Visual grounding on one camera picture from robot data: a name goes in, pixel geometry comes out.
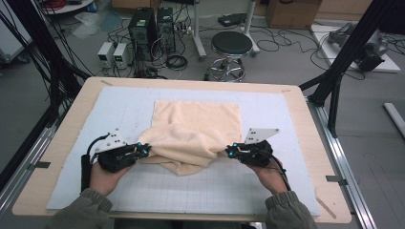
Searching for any white grid mat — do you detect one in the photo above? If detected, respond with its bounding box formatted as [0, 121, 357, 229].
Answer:
[46, 85, 322, 218]

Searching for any clear plastic sheet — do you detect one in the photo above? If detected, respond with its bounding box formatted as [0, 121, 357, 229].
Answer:
[73, 10, 124, 39]

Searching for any aluminium rail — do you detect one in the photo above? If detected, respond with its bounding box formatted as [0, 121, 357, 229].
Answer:
[306, 96, 378, 229]
[0, 108, 70, 220]

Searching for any black metal frame post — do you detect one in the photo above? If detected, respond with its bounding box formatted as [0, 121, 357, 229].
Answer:
[298, 0, 401, 138]
[6, 0, 92, 129]

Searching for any black floor cable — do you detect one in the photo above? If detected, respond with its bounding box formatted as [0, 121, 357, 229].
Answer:
[253, 27, 320, 72]

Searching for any white stand leg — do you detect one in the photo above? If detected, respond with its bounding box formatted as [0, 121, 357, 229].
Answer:
[190, 0, 208, 62]
[241, 0, 261, 58]

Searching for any person's right hand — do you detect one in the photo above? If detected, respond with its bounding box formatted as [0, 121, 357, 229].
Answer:
[250, 159, 289, 196]

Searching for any black round stool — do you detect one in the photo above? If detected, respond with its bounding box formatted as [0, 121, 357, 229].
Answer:
[208, 31, 254, 83]

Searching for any white pipe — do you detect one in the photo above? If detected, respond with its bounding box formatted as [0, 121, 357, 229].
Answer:
[382, 102, 405, 139]

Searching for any grey machine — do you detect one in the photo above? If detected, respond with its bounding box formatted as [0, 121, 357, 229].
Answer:
[328, 22, 390, 73]

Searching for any white round table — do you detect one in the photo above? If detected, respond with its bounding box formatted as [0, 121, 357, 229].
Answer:
[41, 0, 96, 15]

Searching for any slim black computer tower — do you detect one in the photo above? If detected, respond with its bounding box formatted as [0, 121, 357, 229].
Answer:
[156, 7, 177, 53]

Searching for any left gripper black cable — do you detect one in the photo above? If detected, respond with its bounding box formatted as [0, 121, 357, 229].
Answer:
[80, 133, 111, 194]

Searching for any person's left hand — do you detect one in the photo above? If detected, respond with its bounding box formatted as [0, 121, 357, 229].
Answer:
[89, 161, 135, 197]

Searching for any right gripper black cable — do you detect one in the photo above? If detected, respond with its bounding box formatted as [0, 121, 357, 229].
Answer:
[268, 156, 292, 192]

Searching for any thin wooden strip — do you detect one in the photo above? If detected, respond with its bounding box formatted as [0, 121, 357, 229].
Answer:
[314, 197, 337, 220]

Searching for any white power supply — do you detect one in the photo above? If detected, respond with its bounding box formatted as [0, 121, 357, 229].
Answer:
[113, 42, 134, 71]
[96, 41, 116, 69]

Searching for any cardboard box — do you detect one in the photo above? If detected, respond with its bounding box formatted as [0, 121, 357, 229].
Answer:
[266, 0, 324, 31]

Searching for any white floor board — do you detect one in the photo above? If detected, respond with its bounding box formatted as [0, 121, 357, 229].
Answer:
[309, 23, 402, 74]

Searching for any grey metal bracket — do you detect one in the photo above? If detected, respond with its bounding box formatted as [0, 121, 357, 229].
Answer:
[325, 174, 349, 187]
[27, 160, 52, 171]

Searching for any white panel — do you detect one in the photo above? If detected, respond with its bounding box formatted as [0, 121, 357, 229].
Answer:
[0, 0, 33, 63]

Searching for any cream towel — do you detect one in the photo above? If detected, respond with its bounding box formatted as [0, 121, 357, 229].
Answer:
[137, 99, 244, 177]

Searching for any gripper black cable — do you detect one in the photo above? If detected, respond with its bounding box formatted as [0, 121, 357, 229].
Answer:
[268, 156, 292, 192]
[80, 133, 111, 194]

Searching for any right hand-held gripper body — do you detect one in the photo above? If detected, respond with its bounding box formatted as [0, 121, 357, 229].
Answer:
[238, 127, 281, 169]

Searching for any black flat device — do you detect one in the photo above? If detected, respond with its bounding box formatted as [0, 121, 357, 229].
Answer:
[217, 12, 249, 28]

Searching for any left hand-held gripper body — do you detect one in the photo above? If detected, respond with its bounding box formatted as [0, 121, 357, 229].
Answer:
[94, 128, 143, 175]

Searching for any large black computer tower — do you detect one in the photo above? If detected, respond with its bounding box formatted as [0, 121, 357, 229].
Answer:
[127, 7, 159, 62]

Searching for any coiled black cable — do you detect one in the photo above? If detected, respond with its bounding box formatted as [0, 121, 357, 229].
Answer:
[164, 54, 189, 72]

